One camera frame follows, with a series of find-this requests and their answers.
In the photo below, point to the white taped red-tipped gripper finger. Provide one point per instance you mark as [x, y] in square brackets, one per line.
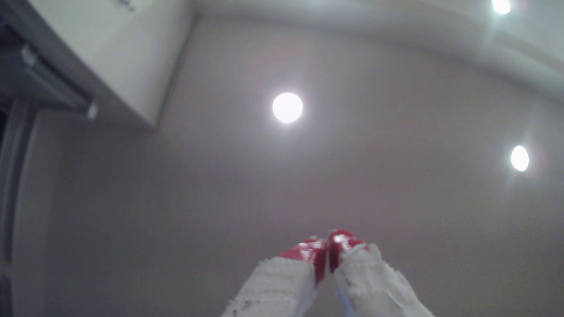
[370, 281]
[282, 281]

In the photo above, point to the round ceiling light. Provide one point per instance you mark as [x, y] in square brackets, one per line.
[501, 5]
[287, 107]
[519, 158]

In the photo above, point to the white wall air conditioner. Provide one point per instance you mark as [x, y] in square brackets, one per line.
[127, 57]

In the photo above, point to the grey window frame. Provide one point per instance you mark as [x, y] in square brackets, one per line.
[13, 176]

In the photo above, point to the grey blind rail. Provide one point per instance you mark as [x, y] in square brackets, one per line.
[39, 75]

